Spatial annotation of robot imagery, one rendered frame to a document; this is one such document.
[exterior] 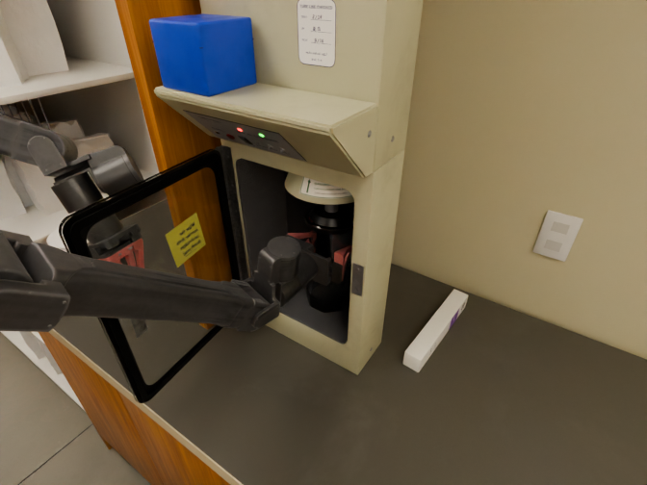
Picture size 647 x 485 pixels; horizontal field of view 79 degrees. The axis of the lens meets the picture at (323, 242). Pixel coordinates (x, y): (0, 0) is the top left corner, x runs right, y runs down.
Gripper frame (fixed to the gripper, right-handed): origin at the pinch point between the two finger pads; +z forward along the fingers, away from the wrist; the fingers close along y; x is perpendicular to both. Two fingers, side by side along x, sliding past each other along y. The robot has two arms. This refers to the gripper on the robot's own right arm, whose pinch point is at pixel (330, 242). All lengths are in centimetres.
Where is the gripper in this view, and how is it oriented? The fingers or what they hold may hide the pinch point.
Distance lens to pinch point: 83.9
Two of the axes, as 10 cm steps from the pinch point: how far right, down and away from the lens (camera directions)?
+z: 5.4, -4.7, 6.9
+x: -0.2, 8.2, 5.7
